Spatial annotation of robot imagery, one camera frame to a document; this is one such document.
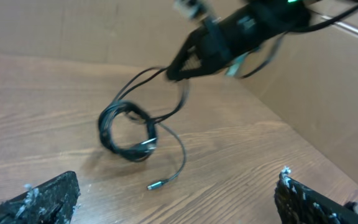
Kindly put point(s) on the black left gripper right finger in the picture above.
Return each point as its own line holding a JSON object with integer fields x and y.
{"x": 296, "y": 203}

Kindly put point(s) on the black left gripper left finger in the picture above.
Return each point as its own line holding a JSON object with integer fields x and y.
{"x": 53, "y": 201}

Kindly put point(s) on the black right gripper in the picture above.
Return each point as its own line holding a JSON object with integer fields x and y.
{"x": 208, "y": 50}

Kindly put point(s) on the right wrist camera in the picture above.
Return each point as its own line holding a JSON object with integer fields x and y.
{"x": 192, "y": 9}

